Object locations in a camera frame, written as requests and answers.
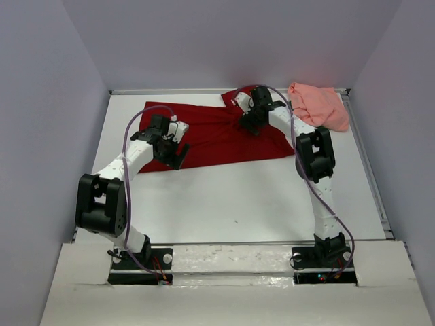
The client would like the red t shirt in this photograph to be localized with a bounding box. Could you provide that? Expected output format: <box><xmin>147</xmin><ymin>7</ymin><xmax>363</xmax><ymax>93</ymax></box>
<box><xmin>145</xmin><ymin>90</ymin><xmax>294</xmax><ymax>169</ymax></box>

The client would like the aluminium rail right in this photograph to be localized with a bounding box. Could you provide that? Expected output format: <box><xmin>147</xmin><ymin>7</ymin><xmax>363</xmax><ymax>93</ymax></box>
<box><xmin>341</xmin><ymin>88</ymin><xmax>395</xmax><ymax>240</ymax></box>

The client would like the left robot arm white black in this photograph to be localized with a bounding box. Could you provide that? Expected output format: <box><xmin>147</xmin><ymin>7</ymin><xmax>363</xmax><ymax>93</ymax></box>
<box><xmin>75</xmin><ymin>115</ymin><xmax>190</xmax><ymax>268</ymax></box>

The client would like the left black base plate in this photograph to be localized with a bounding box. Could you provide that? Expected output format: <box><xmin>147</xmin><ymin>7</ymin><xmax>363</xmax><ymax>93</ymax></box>
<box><xmin>107</xmin><ymin>246</ymin><xmax>173</xmax><ymax>286</ymax></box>

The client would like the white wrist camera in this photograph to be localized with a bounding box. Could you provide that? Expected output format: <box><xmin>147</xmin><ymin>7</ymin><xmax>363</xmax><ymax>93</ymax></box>
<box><xmin>167</xmin><ymin>121</ymin><xmax>189</xmax><ymax>143</ymax></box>
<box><xmin>231</xmin><ymin>92</ymin><xmax>252</xmax><ymax>113</ymax></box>

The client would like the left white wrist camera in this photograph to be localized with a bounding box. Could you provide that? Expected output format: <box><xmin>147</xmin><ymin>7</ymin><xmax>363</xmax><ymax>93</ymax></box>
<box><xmin>167</xmin><ymin>121</ymin><xmax>189</xmax><ymax>143</ymax></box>

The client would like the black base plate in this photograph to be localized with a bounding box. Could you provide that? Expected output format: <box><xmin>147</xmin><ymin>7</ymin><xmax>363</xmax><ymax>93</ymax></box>
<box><xmin>107</xmin><ymin>246</ymin><xmax>173</xmax><ymax>286</ymax></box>
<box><xmin>289</xmin><ymin>246</ymin><xmax>357</xmax><ymax>285</ymax></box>

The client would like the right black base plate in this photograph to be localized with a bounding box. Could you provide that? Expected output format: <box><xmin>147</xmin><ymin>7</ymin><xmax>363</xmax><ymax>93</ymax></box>
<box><xmin>289</xmin><ymin>246</ymin><xmax>357</xmax><ymax>285</ymax></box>

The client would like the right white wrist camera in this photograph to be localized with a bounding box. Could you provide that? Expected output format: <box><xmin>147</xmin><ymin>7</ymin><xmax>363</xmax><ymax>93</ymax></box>
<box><xmin>231</xmin><ymin>92</ymin><xmax>252</xmax><ymax>113</ymax></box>

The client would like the aluminium rail back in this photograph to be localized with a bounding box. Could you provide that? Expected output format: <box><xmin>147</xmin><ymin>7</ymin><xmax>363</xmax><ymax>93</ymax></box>
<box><xmin>109</xmin><ymin>87</ymin><xmax>351</xmax><ymax>96</ymax></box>

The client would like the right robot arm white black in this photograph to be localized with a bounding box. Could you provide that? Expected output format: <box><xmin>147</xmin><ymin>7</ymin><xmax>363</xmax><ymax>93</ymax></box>
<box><xmin>232</xmin><ymin>86</ymin><xmax>351</xmax><ymax>270</ymax></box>

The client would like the pink t shirt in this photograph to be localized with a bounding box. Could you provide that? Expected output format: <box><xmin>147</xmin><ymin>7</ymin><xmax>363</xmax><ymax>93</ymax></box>
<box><xmin>288</xmin><ymin>82</ymin><xmax>349</xmax><ymax>132</ymax></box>

